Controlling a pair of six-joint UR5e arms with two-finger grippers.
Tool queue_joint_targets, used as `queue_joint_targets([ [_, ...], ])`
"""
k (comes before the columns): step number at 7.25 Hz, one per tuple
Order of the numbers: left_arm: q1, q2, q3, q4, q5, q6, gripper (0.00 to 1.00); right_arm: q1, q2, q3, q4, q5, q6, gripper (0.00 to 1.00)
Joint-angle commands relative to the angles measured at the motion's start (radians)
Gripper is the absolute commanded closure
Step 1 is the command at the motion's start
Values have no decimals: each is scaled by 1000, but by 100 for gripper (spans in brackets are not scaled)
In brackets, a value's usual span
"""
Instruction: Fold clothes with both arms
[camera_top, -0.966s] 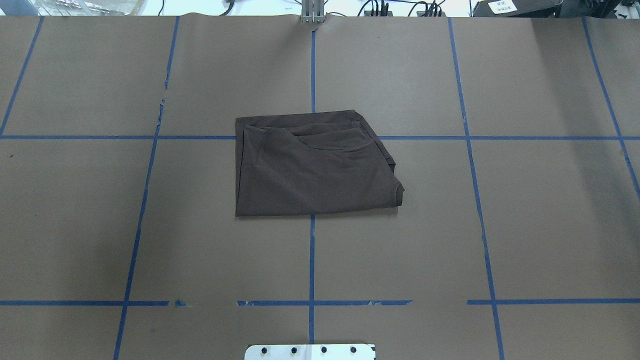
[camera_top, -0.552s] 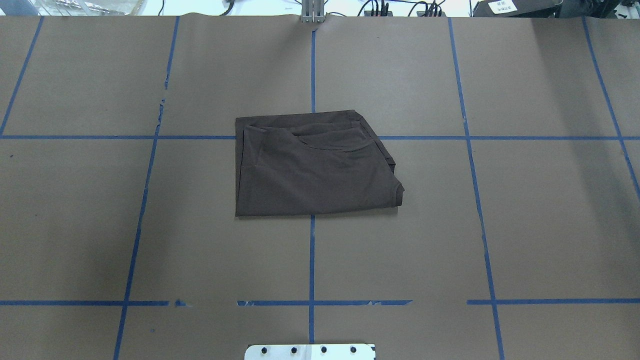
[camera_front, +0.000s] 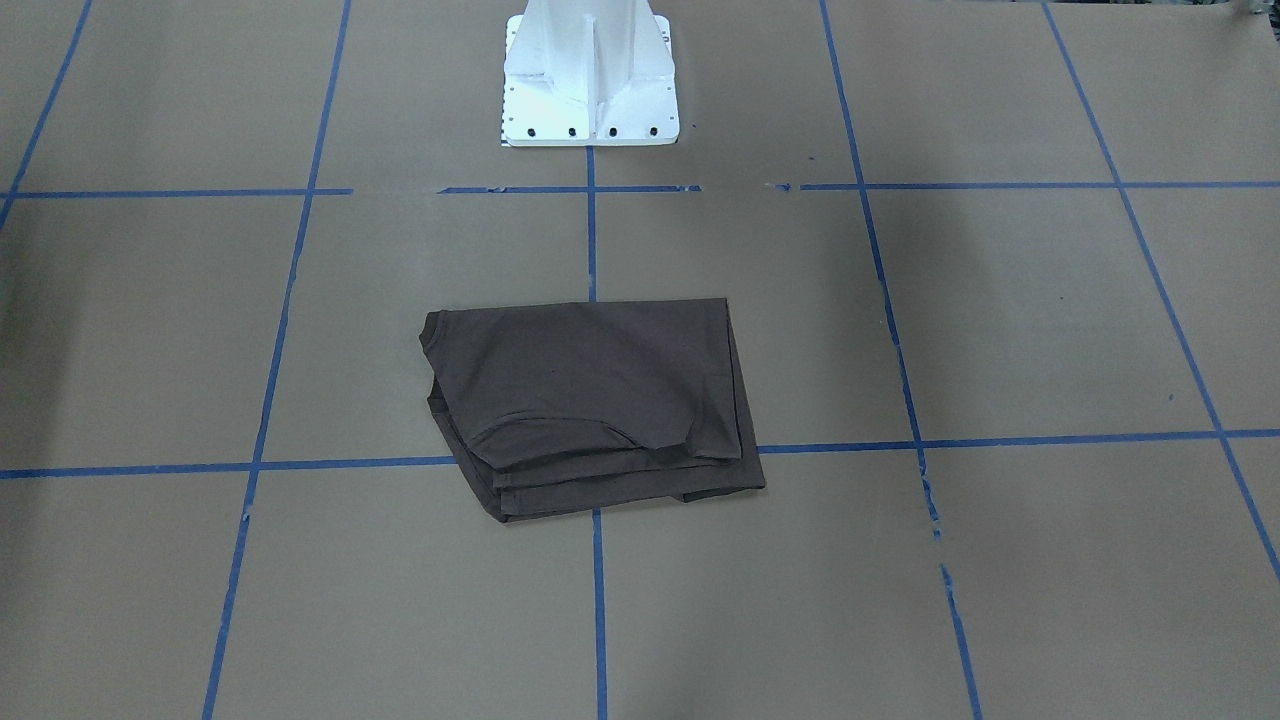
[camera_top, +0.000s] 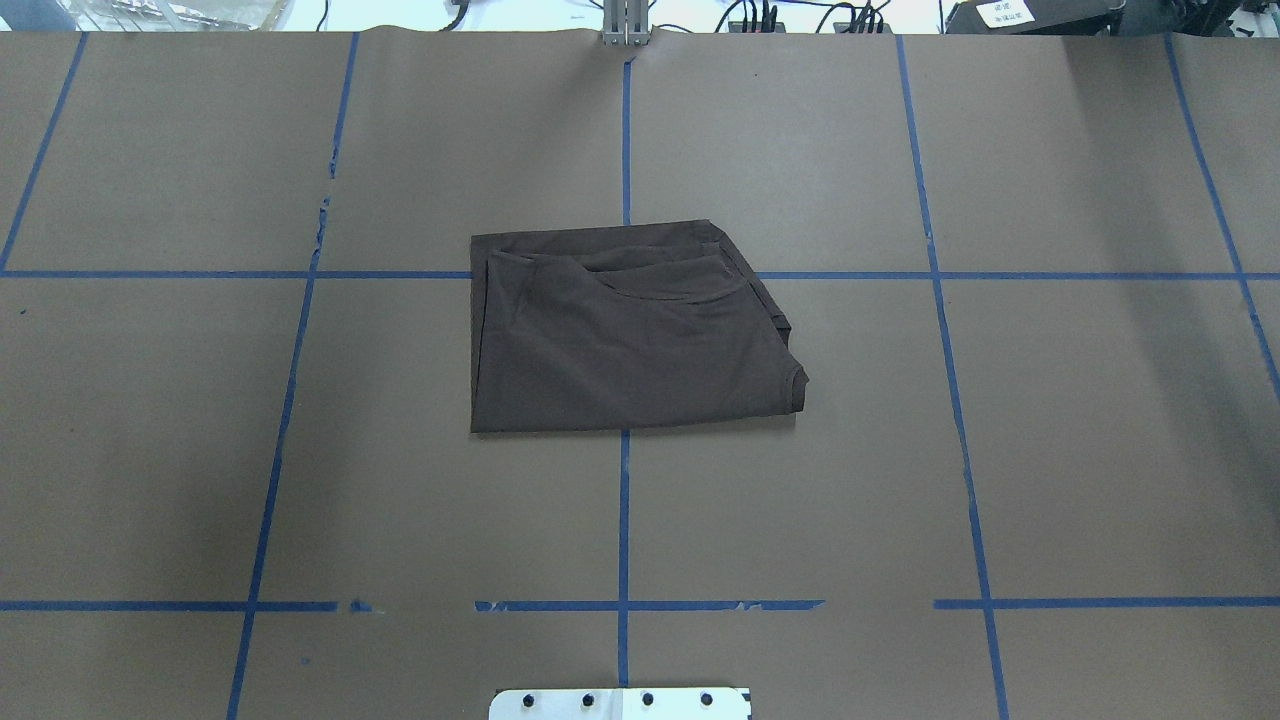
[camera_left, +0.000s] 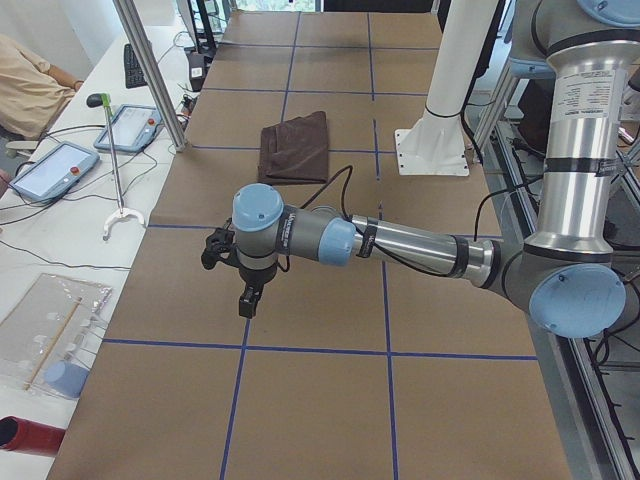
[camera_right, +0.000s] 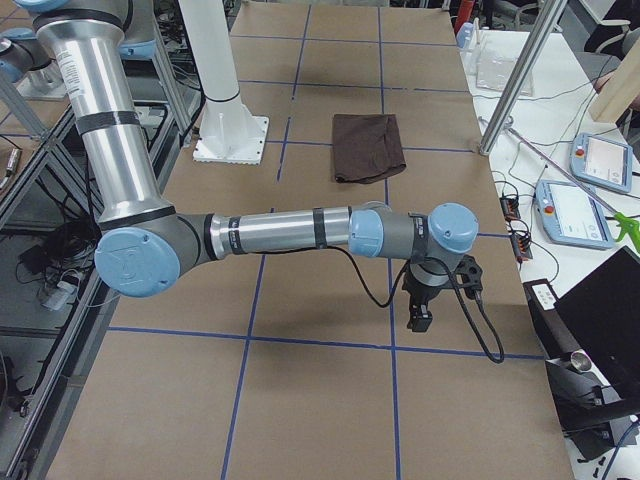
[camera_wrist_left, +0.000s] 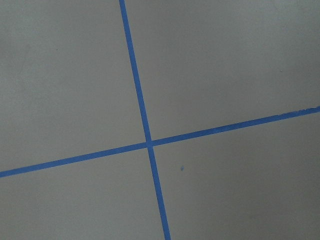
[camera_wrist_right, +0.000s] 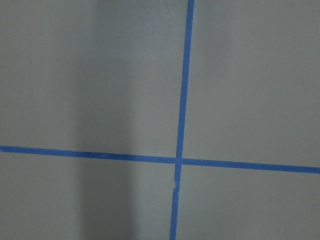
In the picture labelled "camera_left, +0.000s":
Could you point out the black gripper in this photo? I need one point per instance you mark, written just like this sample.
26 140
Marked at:
255 277

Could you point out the dark brown t-shirt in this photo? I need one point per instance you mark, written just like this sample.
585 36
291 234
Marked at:
295 152

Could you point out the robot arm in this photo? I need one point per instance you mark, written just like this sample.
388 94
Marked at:
560 275

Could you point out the clear plastic tray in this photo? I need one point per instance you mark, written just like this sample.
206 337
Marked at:
58 319

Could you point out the far teach pendant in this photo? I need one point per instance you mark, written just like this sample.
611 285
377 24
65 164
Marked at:
134 127

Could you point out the teach pendant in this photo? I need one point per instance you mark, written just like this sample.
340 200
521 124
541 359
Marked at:
134 127
55 173

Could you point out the near teach pendant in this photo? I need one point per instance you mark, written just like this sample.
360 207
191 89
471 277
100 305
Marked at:
55 173

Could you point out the black keyboard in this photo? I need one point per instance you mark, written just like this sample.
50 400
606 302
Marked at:
133 73

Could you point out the red cylinder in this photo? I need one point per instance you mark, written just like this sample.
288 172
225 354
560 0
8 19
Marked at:
30 437

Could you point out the person in beige shirt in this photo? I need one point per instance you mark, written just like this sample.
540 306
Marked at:
34 92

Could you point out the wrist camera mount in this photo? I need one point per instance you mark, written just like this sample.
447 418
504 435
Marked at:
220 247

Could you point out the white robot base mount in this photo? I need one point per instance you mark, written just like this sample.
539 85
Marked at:
435 145

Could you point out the green handled reacher grabber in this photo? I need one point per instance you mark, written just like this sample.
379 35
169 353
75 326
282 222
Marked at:
122 212

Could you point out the aluminium frame post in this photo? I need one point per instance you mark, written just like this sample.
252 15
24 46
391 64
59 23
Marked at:
142 47

